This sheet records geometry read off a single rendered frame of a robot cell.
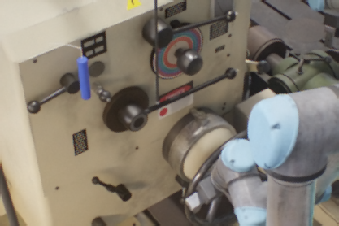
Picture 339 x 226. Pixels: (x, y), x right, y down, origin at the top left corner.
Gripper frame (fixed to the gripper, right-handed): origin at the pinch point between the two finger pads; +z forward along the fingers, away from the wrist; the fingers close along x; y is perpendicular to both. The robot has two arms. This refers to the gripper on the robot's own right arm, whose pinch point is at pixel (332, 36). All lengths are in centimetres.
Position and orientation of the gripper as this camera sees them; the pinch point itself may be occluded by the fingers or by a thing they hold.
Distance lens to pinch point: 245.8
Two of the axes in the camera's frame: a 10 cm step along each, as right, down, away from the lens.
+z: 0.0, 7.3, 6.8
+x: 5.3, -5.8, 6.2
